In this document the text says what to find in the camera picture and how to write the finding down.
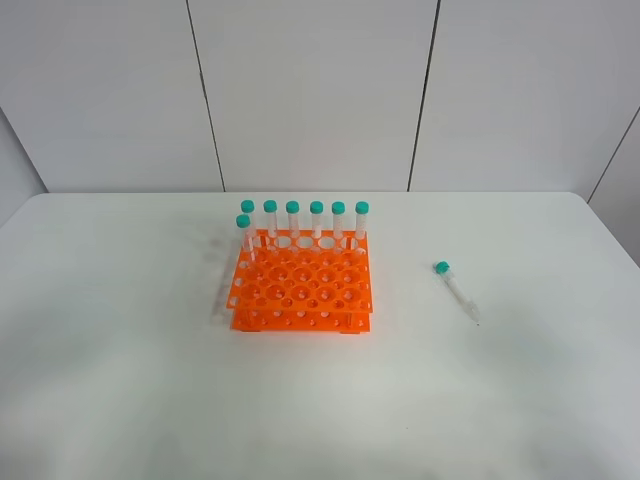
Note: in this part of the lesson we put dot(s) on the green-capped test tube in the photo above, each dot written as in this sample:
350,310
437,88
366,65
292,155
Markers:
242,222
443,270

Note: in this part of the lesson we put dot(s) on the row test tube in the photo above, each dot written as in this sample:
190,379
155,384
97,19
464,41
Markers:
248,209
292,209
338,211
362,210
270,209
316,209

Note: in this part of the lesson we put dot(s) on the orange test tube rack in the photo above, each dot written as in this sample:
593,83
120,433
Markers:
303,284

